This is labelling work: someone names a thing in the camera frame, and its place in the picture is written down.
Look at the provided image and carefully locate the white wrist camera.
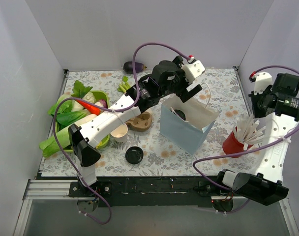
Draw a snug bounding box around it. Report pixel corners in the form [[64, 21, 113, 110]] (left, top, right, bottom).
[[182, 55, 206, 83], [249, 71, 272, 95]]

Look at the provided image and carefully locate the orange carrot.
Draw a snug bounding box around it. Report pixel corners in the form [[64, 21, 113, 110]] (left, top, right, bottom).
[[75, 98, 101, 116]]

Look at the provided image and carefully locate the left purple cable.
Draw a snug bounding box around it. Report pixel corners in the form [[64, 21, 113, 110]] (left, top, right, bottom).
[[53, 42, 196, 225]]

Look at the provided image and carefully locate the brown cardboard cup carrier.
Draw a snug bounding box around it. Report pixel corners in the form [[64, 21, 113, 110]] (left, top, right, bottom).
[[125, 112, 152, 132]]

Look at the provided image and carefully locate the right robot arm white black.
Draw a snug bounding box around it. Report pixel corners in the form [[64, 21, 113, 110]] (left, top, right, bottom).
[[214, 72, 299, 206]]

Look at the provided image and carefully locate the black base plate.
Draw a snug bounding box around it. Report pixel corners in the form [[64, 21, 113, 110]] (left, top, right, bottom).
[[36, 172, 275, 209]]

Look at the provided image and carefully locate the aluminium rail frame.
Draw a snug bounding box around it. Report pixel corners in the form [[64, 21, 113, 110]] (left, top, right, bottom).
[[13, 66, 299, 236]]

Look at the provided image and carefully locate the green lettuce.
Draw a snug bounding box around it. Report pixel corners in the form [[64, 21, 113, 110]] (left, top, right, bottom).
[[47, 80, 93, 126]]

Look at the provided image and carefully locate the purple eggplant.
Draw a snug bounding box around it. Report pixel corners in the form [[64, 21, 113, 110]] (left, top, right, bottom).
[[122, 61, 148, 74]]

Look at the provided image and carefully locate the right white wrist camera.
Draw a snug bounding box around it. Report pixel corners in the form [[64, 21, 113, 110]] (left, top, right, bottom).
[[249, 71, 272, 95]]

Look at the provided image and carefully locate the red cup holder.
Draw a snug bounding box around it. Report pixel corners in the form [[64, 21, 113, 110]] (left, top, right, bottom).
[[222, 126, 244, 154]]

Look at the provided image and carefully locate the black plastic cup lid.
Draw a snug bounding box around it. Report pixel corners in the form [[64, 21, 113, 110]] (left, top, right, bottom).
[[174, 109, 186, 121]]

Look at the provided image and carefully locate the green plastic tray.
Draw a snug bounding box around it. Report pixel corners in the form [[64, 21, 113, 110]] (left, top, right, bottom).
[[55, 90, 110, 152]]

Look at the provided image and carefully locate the light blue paper bag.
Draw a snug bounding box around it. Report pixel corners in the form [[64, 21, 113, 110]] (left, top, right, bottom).
[[160, 95, 219, 155]]

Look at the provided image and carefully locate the green onion stalk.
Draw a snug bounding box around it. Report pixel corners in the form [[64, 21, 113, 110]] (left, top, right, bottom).
[[118, 76, 130, 93]]

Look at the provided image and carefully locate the floral table mat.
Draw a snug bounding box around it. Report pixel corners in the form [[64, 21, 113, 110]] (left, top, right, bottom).
[[39, 68, 268, 177]]

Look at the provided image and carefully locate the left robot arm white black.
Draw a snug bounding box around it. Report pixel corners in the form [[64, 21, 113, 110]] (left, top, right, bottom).
[[68, 56, 206, 197]]

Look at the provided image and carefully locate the white paper coffee cup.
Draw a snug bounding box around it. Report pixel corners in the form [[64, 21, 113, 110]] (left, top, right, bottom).
[[110, 124, 128, 144]]

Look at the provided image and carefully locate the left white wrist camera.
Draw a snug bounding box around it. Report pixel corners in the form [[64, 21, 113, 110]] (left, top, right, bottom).
[[182, 55, 206, 83]]

